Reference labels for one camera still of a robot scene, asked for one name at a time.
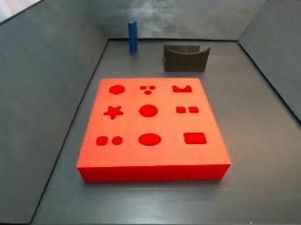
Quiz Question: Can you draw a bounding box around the red shape-sorting board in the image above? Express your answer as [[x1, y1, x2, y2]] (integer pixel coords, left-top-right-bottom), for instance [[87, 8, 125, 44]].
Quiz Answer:
[[76, 78, 232, 183]]

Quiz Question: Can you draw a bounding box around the dark grey curved block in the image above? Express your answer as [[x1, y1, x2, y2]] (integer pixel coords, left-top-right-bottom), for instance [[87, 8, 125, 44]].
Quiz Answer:
[[163, 45, 210, 72]]

